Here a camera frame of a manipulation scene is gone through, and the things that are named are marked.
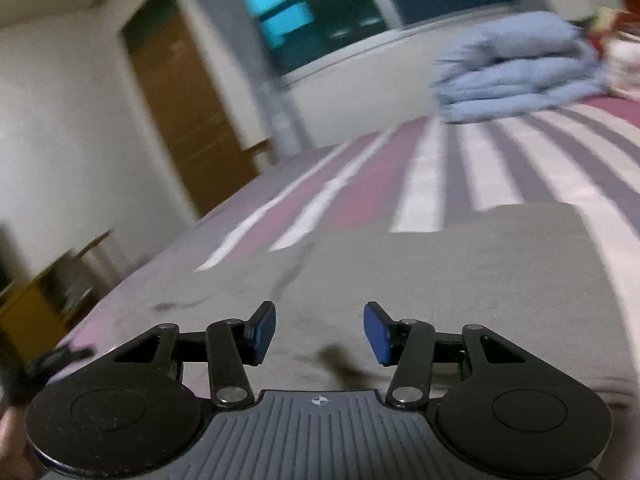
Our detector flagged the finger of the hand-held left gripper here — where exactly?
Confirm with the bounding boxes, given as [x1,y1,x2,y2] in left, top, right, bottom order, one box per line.
[25,344,96,378]

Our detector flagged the grey pants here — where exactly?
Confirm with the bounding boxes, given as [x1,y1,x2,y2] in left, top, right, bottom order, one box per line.
[145,202,638,403]

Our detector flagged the brown wooden door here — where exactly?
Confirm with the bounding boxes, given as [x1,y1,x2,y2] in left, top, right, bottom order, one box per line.
[120,0,262,218]

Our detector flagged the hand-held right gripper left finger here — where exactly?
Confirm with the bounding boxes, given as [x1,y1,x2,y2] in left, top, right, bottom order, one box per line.
[112,301,277,409]

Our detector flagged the folded light blue duvet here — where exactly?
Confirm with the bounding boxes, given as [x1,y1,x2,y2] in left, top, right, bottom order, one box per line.
[432,10,602,125]

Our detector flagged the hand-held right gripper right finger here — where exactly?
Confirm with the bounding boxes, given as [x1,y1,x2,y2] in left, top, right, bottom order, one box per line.
[363,301,527,409]

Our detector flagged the grey curtain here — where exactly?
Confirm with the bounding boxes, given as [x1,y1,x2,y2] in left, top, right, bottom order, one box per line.
[172,0,308,161]

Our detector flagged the folded white quilt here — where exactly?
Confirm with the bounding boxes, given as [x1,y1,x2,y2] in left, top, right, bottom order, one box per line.
[606,35,640,97]

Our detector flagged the striped bed sheet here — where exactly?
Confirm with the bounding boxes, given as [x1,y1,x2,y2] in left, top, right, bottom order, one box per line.
[50,95,640,480]

